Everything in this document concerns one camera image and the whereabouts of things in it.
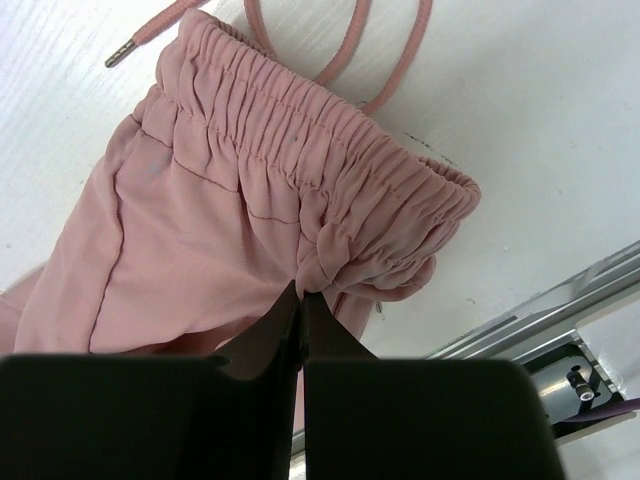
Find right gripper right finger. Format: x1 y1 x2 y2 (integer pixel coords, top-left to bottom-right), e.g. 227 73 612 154
302 294 564 479

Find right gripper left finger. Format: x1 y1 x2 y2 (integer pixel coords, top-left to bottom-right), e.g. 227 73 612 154
1 286 300 479

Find pink trousers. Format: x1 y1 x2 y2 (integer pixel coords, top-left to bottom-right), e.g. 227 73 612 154
1 1 481 355

